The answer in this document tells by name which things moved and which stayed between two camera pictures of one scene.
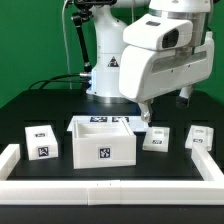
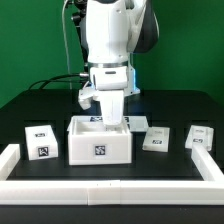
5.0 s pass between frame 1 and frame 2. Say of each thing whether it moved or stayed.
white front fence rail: stayed
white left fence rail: stayed
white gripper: moved
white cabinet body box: moved
